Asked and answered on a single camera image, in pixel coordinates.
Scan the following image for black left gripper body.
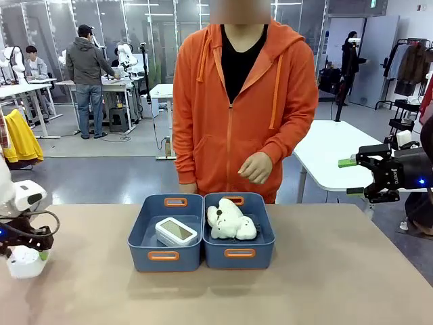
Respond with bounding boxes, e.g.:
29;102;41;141
0;216;34;251

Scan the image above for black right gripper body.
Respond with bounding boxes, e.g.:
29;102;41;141
388;146;433;191

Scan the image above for white digital clock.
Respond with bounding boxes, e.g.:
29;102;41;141
5;245;47;280
154;217;199;247

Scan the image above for white cloud plush toy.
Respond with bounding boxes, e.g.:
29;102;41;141
235;216;258;240
206;198;245;240

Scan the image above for person's right forearm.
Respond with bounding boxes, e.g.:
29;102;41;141
174;135;199;186

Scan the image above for person's left forearm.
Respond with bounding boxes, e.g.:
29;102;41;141
259;111;317;167

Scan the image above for person's left hand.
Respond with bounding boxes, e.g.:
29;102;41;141
237;151;273;186

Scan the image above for white rounded table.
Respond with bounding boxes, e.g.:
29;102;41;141
292;119;430;213

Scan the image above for person in dark clothes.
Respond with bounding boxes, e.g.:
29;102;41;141
400;114;433;237

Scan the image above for black utility cart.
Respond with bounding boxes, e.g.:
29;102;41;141
384;98;422;143

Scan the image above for black clothes rack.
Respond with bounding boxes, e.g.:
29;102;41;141
374;38;433;111

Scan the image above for red garment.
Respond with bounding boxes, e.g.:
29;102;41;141
418;72;433;126

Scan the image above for black bags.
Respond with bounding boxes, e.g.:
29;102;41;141
319;66;343;95

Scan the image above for yellow garment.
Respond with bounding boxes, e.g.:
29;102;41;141
2;108;45;164

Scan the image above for brown coat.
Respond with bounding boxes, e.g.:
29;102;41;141
395;43;431;98

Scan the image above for gray coat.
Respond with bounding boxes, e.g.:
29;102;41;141
383;43;407;81

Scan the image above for woman in black clothes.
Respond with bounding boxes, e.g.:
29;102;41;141
336;30;370;108

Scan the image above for plaid garment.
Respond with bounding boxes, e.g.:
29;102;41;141
0;101;12;150

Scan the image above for white office desk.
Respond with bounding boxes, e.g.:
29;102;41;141
55;76;145;133
0;78;64;140

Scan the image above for black step stool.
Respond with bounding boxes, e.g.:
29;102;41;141
108;107;131;133

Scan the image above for person in orange hoodie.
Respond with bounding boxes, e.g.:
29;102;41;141
172;15;319;204

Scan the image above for seated man gray hoodie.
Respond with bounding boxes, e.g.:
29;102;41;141
25;45;55;116

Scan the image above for man in gray jacket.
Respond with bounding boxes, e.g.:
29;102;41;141
65;24;116;140

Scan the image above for small white desk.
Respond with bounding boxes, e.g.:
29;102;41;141
148;83;177;160

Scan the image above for black tripod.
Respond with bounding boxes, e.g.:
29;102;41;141
139;42;153;106

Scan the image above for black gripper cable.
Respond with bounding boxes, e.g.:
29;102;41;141
0;209;61;240

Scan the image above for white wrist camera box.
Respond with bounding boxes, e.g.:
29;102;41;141
13;180;48;211
396;131;413;148

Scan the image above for blue basket orange handles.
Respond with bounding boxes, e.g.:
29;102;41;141
127;193;204;273
202;192;276;270

